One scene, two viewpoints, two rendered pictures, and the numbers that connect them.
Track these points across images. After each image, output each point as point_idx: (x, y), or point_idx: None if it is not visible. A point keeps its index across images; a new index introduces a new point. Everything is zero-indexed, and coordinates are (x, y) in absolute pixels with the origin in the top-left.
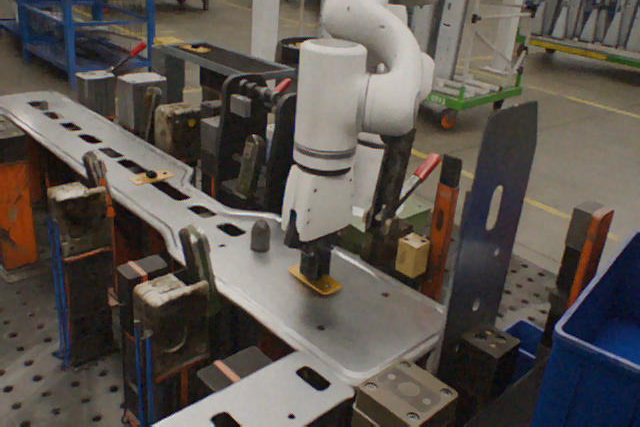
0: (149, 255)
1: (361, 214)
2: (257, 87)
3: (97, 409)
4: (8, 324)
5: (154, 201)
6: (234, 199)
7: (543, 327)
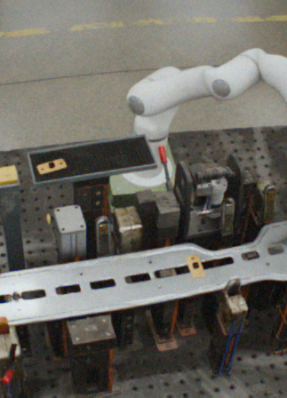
0: (194, 303)
1: (163, 179)
2: (212, 173)
3: (267, 365)
4: (172, 396)
5: (232, 273)
6: (225, 237)
7: (274, 166)
